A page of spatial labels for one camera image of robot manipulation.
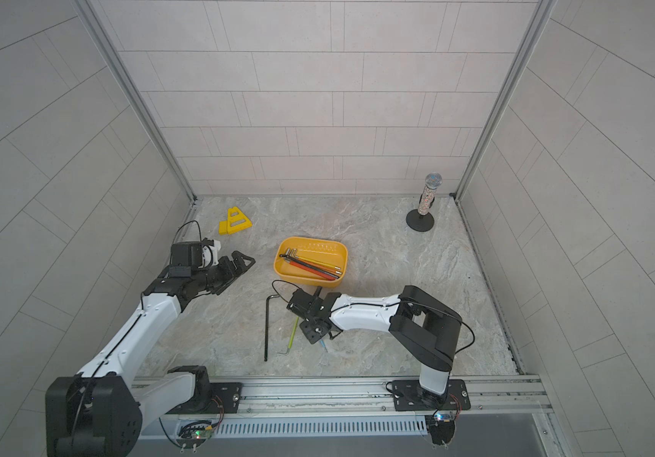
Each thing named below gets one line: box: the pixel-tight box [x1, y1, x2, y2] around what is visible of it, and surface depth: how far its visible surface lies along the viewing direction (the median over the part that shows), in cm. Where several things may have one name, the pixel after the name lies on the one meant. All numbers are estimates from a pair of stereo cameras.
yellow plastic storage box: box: [273, 237, 349, 287], surface depth 98 cm
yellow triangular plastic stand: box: [218, 205, 253, 236], surface depth 110 cm
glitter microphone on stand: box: [405, 172, 443, 233], surface depth 108 cm
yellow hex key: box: [294, 247, 341, 271], surface depth 98 cm
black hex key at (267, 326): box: [263, 294, 280, 362], surface depth 84 cm
